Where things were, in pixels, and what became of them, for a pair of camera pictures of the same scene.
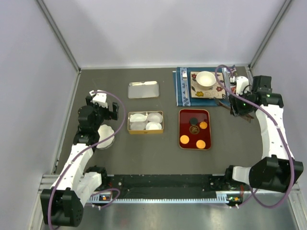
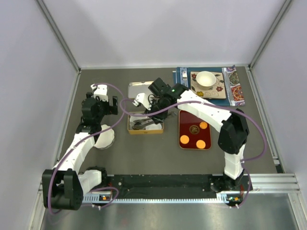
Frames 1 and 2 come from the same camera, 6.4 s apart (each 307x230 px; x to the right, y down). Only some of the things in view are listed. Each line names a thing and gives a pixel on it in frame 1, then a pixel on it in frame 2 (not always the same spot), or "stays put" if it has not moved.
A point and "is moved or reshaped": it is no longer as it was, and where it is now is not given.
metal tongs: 245,116 is moved or reshaped
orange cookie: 184,139 stays put
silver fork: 184,77 stays put
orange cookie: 203,125 stays put
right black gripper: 234,102 → 159,116
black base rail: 167,186 stays put
